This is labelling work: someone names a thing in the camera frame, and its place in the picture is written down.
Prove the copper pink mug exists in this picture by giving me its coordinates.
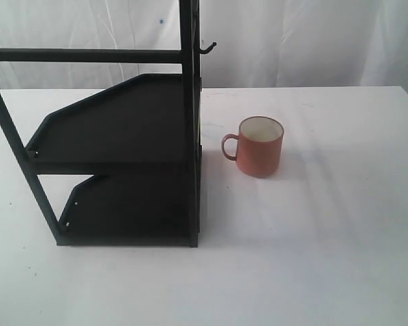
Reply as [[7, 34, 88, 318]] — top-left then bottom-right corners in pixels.
[[221, 116, 284, 179]]

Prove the black metal shelf rack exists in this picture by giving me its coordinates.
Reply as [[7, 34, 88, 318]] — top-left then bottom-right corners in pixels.
[[0, 1, 202, 247]]

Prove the black rack hook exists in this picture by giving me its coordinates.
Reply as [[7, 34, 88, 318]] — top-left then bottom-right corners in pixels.
[[199, 42, 217, 55]]

